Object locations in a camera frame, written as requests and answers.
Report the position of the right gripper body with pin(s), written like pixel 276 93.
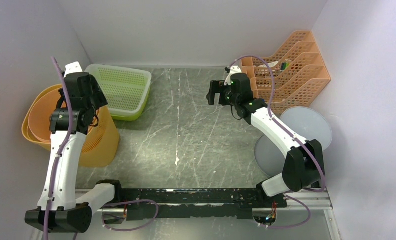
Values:
pixel 231 98

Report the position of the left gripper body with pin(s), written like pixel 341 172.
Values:
pixel 98 99

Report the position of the peach capybara plastic bucket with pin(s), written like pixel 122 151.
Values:
pixel 36 125

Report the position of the yellow slotted waste basket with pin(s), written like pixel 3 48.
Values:
pixel 104 153

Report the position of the grey plastic bucket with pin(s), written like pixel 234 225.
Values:
pixel 306 122

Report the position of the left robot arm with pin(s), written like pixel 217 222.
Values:
pixel 82 133

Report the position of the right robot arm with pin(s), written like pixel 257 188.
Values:
pixel 303 159

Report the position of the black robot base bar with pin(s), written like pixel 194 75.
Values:
pixel 146 203

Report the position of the white perforated basket tray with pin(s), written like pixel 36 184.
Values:
pixel 112 78

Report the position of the peach plastic desk organizer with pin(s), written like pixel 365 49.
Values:
pixel 293 76

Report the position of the green plastic basin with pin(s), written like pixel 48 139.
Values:
pixel 127 105

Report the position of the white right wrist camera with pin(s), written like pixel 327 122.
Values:
pixel 231 71

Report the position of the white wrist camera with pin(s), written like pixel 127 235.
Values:
pixel 74 67
pixel 231 71

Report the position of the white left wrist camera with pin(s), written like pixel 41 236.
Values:
pixel 74 67

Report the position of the aluminium rail frame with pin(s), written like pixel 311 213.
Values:
pixel 267 219

